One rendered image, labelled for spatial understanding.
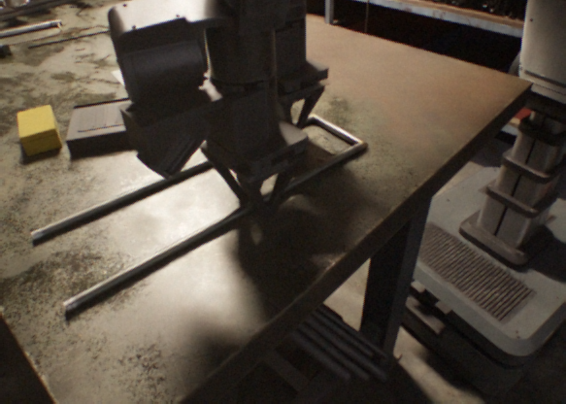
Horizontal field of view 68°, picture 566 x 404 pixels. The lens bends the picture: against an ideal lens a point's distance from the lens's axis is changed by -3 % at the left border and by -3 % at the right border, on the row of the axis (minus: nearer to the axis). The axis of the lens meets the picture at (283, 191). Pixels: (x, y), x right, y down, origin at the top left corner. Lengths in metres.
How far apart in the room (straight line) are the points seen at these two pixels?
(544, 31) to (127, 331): 0.97
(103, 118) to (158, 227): 0.23
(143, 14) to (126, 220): 0.23
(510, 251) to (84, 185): 1.11
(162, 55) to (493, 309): 1.07
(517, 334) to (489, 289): 0.14
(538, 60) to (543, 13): 0.10
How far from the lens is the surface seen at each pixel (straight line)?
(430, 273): 1.26
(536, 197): 1.26
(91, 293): 0.42
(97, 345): 0.39
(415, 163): 0.55
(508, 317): 1.24
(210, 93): 0.36
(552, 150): 1.20
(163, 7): 0.34
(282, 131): 0.40
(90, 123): 0.64
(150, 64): 0.33
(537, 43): 1.10
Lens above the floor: 1.19
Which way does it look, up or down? 39 degrees down
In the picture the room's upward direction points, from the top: 2 degrees counter-clockwise
